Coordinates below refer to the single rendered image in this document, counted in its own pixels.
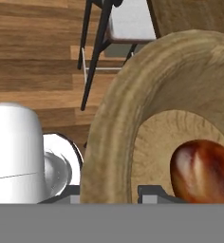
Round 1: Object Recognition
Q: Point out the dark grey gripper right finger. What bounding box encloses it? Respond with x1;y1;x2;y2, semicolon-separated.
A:
137;184;190;205

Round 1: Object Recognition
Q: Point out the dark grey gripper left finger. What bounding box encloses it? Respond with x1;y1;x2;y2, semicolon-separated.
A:
37;184;82;205

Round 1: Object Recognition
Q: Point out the light wooden bowl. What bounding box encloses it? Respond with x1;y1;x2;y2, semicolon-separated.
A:
80;28;224;205

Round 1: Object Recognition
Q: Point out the brown chicken drumstick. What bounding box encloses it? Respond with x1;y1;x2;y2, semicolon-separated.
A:
169;139;224;205

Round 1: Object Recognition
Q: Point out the white cylinder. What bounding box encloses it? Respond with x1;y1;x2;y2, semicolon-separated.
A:
0;102;50;205

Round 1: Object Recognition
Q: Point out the black-framed stool with grey seat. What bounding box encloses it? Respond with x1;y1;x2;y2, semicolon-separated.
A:
77;0;159;112

